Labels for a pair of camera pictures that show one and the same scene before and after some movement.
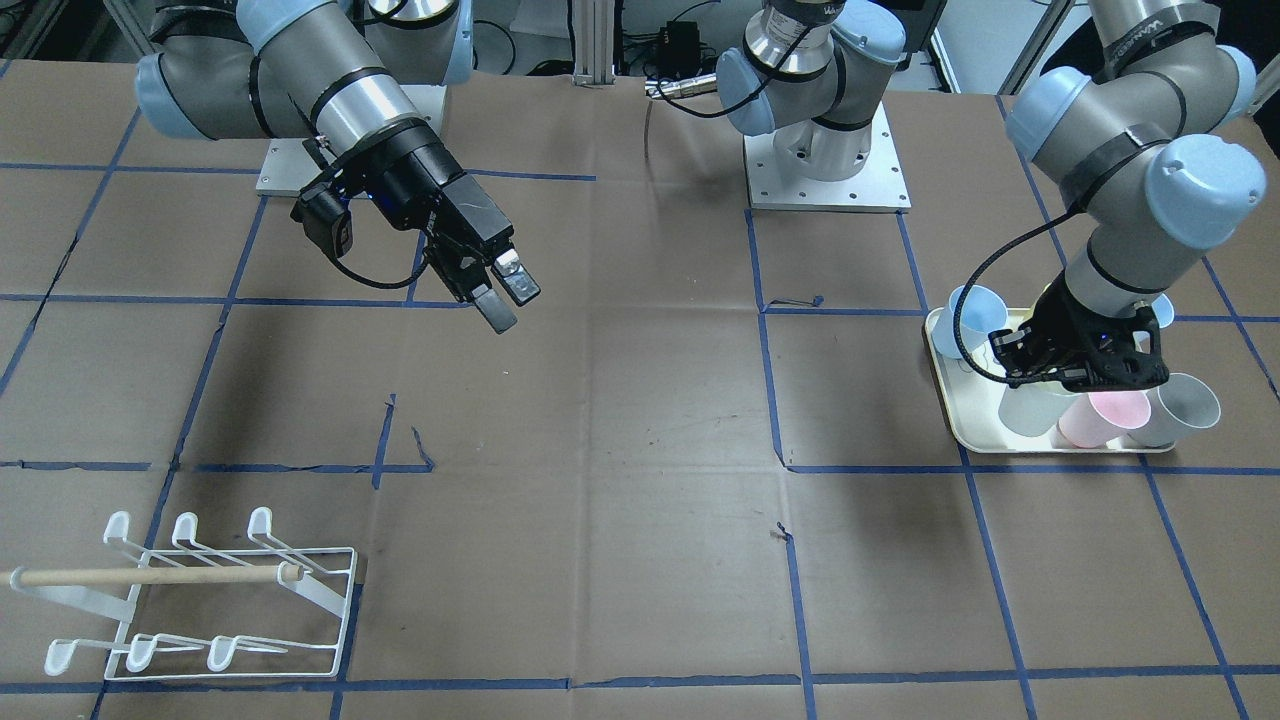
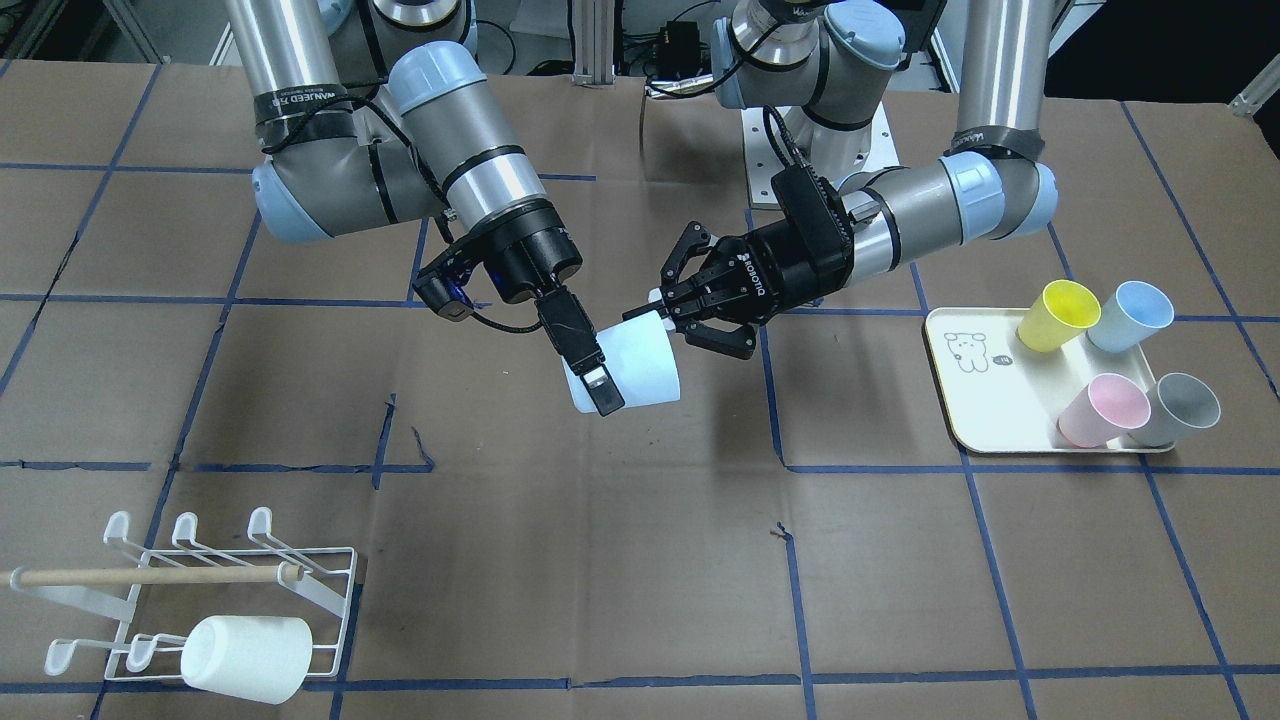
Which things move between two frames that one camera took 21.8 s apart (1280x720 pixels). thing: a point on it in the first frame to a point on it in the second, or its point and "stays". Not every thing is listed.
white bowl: (1035, 408) to (261, 658)
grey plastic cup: (1181, 403) stays
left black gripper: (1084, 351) to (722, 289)
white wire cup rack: (287, 630) stays
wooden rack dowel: (155, 576) stays
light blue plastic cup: (982, 314) to (643, 361)
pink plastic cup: (1097, 419) stays
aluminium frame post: (594, 22) stays
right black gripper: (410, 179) to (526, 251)
